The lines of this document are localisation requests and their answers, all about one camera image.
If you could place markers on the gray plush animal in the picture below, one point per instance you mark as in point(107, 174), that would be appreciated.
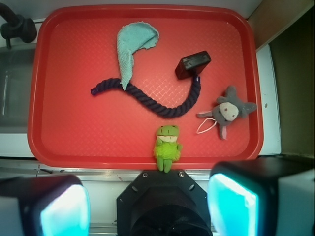
point(229, 107)

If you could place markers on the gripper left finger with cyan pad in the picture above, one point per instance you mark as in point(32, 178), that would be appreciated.
point(44, 206)

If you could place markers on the black rectangular block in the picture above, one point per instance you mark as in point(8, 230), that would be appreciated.
point(192, 65)

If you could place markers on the black faucet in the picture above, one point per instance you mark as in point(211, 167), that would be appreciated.
point(16, 26)

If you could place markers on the green plush frog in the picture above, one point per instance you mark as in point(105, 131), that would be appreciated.
point(167, 150)

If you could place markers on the black octagonal mount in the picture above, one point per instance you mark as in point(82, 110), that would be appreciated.
point(160, 204)

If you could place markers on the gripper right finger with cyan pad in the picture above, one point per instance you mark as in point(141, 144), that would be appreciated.
point(267, 196)

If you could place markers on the metal sink basin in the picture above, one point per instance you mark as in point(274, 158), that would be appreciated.
point(16, 66)

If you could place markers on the teal cloth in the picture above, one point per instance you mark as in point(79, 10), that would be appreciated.
point(130, 39)

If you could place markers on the red plastic tray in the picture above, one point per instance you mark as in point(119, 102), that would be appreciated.
point(76, 49)

